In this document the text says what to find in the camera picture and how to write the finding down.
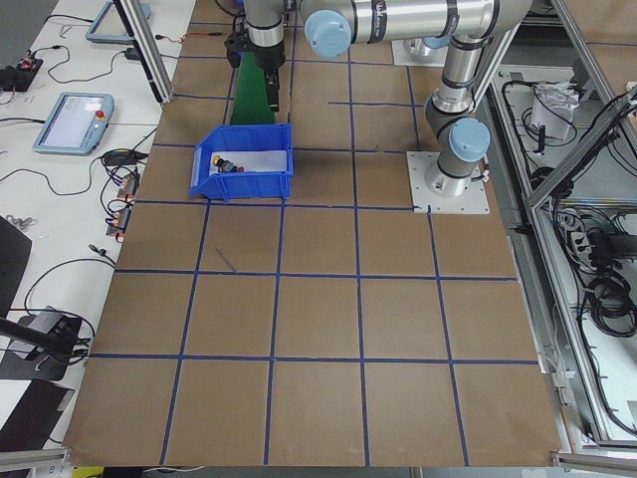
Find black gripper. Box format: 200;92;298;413
265;69;280;112

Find black push button switch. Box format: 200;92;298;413
218;160;245;173

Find yellow-capped push button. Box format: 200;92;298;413
212;155;226;172

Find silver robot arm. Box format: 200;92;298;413
299;1;501;198
244;0;286;113

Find green conveyor belt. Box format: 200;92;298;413
230;53;276;125

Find left blue storage bin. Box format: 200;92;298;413
189;123;294;201

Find white foam pad left bin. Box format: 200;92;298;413
210;149;288;173

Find black power adapter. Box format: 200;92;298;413
124;48;140;61

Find far teach pendant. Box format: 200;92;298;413
85;1;132;46

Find teach pendant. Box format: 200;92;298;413
33;93;114;156
85;1;132;46

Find near teach pendant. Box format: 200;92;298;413
33;93;114;156

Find crumpled white paper bag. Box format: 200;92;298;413
530;82;579;140

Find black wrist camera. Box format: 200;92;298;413
224;32;251;69

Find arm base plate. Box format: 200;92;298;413
406;151;491;215
391;38;449;68

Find aluminium frame post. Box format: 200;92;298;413
113;0;174;105

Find black camera stand base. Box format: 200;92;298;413
1;308;82;381

